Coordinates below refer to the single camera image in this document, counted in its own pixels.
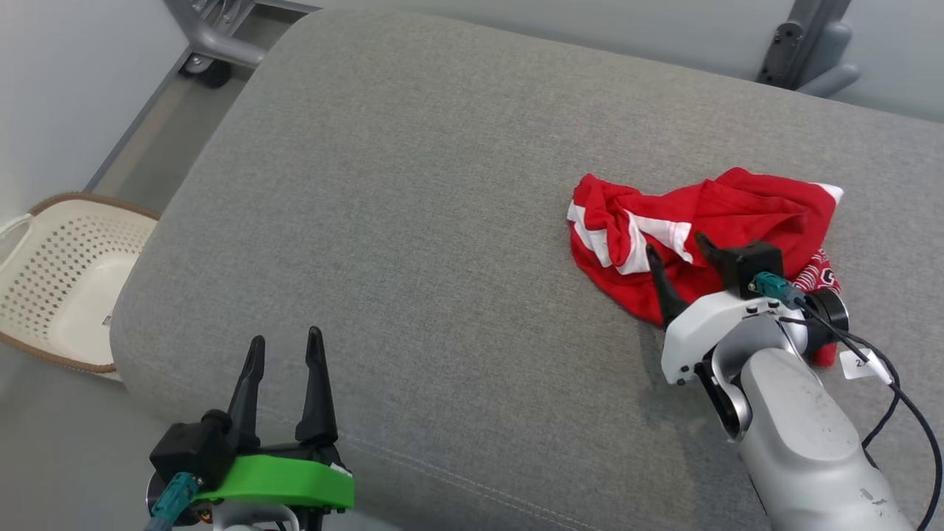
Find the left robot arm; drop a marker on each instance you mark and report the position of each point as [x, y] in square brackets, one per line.
[251, 520]

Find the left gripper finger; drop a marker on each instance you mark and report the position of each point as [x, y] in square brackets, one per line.
[317, 398]
[249, 398]

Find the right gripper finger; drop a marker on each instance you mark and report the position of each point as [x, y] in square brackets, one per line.
[712, 249]
[666, 291]

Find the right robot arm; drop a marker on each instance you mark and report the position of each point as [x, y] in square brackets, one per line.
[796, 442]

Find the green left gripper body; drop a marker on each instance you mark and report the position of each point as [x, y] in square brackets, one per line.
[287, 479]

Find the grey wheeled cart leg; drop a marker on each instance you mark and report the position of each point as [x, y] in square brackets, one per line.
[221, 40]

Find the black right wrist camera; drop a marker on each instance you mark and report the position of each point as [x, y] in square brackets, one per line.
[752, 265]

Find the red shorts white side stripes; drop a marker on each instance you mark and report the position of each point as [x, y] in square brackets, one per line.
[745, 206]

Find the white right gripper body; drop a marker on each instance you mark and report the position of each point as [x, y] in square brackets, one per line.
[700, 332]

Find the black caster wheel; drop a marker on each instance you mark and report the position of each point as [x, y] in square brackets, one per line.
[210, 72]

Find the cream perforated laundry basket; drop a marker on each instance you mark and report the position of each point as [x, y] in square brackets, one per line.
[66, 287]

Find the grey metal partition post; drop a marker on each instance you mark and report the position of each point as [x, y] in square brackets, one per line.
[804, 44]

